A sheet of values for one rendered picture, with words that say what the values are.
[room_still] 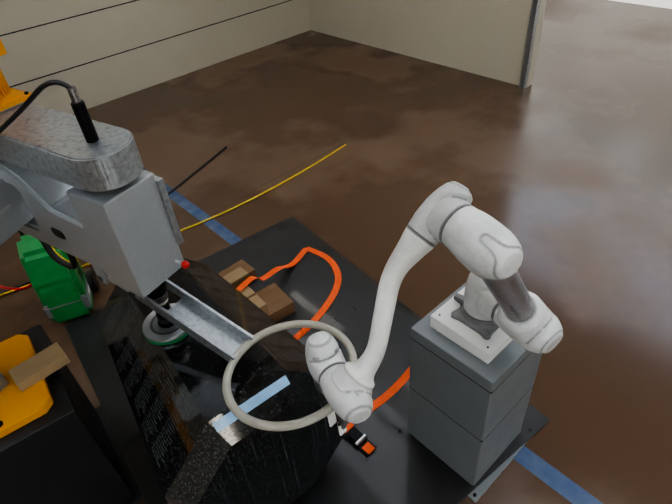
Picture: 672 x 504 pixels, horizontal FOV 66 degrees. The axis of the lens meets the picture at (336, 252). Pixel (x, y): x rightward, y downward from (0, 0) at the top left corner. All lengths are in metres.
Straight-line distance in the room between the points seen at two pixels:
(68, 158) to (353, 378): 1.08
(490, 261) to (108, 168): 1.16
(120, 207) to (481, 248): 1.15
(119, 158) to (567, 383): 2.47
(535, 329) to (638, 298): 1.94
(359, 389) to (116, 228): 0.95
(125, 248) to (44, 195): 0.45
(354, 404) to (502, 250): 0.55
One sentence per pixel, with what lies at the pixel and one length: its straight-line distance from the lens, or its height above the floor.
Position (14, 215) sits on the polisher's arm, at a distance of 2.39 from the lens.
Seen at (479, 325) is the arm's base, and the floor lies 0.89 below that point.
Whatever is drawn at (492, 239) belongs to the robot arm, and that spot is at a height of 1.59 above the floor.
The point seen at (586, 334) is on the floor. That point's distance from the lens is 3.40.
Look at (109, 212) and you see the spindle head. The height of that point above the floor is 1.51.
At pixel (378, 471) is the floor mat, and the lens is 2.70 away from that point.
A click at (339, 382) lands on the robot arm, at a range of 1.45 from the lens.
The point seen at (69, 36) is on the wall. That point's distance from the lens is 6.90.
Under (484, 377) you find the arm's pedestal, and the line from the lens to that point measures 2.04.
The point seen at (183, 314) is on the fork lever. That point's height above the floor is 0.97.
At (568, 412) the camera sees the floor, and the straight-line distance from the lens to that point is 3.02.
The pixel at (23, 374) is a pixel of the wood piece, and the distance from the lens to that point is 2.44.
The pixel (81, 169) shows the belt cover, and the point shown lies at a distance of 1.77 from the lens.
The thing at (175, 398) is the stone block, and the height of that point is 0.78.
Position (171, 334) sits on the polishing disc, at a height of 0.85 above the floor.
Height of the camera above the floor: 2.41
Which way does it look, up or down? 40 degrees down
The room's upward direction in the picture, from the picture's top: 6 degrees counter-clockwise
